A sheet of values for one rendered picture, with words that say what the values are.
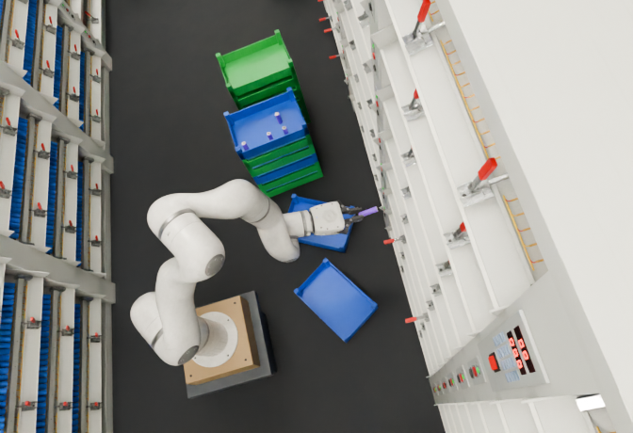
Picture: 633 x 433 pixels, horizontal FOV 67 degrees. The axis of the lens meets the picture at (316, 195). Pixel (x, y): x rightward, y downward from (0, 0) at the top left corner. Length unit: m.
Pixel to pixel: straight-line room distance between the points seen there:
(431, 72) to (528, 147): 0.37
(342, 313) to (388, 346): 0.23
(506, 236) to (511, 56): 0.26
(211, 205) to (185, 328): 0.38
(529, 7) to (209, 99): 2.34
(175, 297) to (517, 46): 1.02
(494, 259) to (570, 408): 0.18
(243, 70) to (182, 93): 0.67
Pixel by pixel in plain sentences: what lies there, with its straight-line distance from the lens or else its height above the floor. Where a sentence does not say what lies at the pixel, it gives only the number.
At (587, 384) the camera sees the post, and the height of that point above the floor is 1.65.
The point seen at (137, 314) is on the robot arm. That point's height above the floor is 0.80.
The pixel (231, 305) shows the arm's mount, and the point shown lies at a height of 0.39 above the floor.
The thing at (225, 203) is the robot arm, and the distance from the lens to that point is 1.16.
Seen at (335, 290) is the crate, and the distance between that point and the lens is 2.13.
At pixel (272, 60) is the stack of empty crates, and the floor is 0.40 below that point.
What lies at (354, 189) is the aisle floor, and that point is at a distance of 2.28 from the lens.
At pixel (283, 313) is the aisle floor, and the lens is 2.15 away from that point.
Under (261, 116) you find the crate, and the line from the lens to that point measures 2.07.
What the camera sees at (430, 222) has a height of 1.07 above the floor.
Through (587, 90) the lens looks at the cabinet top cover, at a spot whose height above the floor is 1.70.
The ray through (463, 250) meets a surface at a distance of 0.85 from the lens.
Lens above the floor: 2.07
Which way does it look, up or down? 65 degrees down
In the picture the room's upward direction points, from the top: 21 degrees counter-clockwise
